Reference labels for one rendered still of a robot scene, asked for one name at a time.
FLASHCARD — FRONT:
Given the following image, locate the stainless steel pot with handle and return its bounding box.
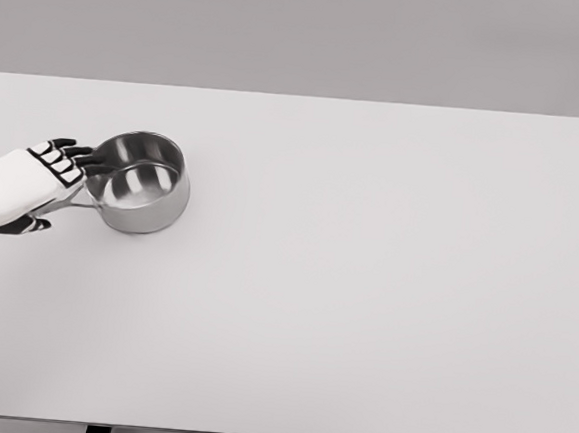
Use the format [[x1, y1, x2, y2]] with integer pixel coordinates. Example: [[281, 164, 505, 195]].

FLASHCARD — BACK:
[[31, 123, 196, 240]]

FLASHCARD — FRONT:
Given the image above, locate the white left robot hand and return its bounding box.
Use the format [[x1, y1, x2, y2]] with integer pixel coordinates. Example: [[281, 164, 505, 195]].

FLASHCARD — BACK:
[[0, 133, 107, 243]]

